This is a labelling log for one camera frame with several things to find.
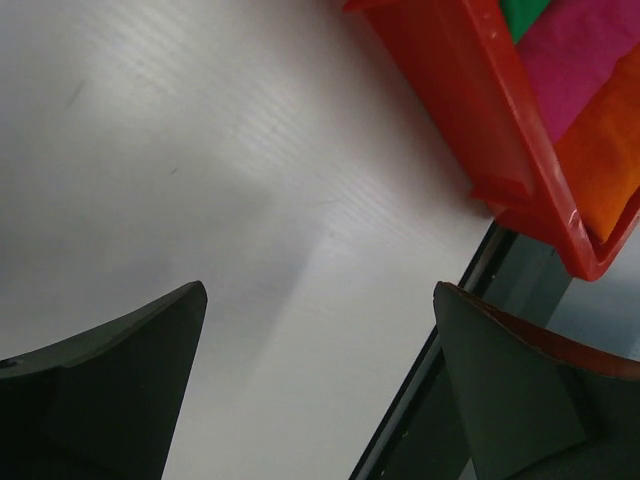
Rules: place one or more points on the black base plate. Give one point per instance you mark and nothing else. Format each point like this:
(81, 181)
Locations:
(421, 435)

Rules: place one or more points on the orange rolled t shirt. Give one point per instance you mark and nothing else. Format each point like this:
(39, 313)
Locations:
(599, 153)

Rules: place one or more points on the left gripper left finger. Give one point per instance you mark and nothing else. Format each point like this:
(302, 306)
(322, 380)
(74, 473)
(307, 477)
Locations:
(102, 404)

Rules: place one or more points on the green rolled t shirt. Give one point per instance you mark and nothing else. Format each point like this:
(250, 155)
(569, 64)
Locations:
(520, 15)

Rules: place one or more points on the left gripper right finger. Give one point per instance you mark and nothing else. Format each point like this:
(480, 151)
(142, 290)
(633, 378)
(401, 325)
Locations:
(535, 404)

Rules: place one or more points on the pink rolled t shirt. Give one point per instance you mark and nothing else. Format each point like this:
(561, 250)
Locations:
(570, 52)

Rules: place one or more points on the red plastic bin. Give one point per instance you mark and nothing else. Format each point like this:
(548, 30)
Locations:
(459, 58)

